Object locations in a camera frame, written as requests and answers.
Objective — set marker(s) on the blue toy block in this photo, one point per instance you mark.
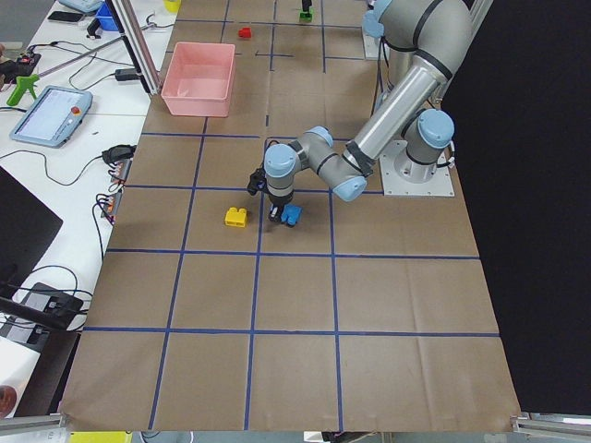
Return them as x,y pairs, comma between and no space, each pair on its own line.
291,215

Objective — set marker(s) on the yellow toy block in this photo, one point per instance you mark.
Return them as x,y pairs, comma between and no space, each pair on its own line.
236,217

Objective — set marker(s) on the green toy block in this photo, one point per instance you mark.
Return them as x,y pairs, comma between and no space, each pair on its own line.
305,16

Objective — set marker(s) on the red toy block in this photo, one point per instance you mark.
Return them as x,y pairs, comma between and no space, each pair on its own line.
245,33

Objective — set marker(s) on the teach pendant tablet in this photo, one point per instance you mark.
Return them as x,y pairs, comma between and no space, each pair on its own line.
53,117

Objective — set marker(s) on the green handled grabber tool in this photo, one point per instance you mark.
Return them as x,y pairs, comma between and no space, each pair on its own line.
23,85

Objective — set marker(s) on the blue plastic bin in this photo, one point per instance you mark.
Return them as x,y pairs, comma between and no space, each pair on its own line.
105,18

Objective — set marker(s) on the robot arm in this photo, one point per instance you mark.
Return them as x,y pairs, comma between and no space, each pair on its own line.
436,36

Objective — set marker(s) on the black power adapter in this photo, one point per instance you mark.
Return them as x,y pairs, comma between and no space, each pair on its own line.
127,74

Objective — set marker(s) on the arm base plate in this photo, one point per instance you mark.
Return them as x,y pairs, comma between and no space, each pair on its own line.
401,177
371,47

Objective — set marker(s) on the aluminium frame post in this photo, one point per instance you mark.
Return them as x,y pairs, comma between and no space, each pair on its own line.
137,48

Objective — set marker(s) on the pink plastic box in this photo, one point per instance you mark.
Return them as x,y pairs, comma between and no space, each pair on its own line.
199,79

